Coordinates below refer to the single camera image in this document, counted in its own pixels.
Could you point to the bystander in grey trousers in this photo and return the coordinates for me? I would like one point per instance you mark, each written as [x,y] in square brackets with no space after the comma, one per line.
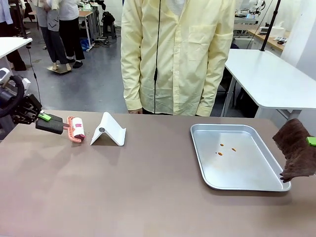
[53,32]

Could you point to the silver metal tray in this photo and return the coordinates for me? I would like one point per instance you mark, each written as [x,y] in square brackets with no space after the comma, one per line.
[237,158]

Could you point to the black stool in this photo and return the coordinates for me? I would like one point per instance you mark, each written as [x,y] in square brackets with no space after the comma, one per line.
[108,23]

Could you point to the blue bag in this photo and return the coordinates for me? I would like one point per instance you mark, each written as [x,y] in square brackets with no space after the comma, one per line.
[84,44]

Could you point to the person's right hand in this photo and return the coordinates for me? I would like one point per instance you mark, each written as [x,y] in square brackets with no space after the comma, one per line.
[135,111]

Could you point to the wooden desk with white legs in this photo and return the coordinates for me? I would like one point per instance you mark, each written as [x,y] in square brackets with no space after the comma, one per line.
[89,24]

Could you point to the bystander in black trousers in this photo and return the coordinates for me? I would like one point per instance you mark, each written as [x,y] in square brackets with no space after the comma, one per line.
[71,32]

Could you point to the thin black tripod pole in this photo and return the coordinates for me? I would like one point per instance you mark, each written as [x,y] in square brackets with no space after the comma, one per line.
[271,24]

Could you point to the person in yellow shirt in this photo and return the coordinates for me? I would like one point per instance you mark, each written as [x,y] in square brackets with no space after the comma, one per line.
[177,61]

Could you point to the brown cloth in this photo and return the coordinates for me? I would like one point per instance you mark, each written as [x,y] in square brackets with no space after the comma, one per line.
[295,148]

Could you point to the person's left forearm yellow sleeve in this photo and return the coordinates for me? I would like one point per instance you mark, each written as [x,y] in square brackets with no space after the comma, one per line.
[209,98]

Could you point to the white folding phone stand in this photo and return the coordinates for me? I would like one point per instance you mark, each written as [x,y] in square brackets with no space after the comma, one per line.
[111,129]

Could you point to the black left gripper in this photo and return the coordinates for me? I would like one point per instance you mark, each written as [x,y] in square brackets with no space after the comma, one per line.
[27,109]

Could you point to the wooden balance board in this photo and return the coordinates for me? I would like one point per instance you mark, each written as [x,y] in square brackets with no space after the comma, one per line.
[59,69]

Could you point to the white tissue box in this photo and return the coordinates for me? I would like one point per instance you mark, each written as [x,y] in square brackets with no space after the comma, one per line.
[281,28]

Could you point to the wooden counter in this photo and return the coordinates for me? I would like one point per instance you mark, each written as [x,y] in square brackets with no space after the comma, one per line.
[266,39]

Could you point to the person's right forearm yellow sleeve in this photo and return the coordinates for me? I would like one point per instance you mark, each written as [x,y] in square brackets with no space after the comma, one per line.
[132,93]

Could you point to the white table with grey legs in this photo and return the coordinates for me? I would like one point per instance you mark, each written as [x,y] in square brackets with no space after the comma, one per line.
[269,79]

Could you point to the small white table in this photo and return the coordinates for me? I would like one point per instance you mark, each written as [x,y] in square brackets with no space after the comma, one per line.
[12,45]

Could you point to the thick black stand pole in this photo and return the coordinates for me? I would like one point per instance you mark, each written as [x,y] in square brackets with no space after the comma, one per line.
[21,19]

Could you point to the pink lint roller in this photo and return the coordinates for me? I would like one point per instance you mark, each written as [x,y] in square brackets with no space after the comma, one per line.
[74,129]

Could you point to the bystander in light blue shirt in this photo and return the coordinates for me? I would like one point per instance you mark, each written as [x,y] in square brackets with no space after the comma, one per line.
[10,32]

